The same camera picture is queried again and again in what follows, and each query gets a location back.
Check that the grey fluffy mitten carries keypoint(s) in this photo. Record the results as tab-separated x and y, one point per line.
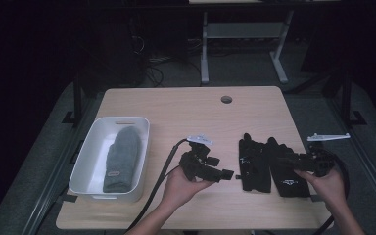
123	160

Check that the black frame post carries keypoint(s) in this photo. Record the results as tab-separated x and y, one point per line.
77	98
346	98

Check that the person's left hand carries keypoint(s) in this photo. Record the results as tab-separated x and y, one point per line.
179	191

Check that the white plastic basin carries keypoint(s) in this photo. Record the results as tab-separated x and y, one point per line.
91	163

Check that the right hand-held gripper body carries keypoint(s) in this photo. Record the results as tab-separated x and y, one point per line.
321	160

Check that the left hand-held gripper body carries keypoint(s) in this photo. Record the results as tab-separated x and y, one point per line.
196	160

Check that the black glove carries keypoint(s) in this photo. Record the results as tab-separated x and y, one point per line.
289	182
254	163

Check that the person's right hand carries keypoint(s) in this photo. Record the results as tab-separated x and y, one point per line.
328	187

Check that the grey metal stand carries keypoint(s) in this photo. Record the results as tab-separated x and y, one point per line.
241	31

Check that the grey metal rail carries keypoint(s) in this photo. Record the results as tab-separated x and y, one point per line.
362	156
58	163

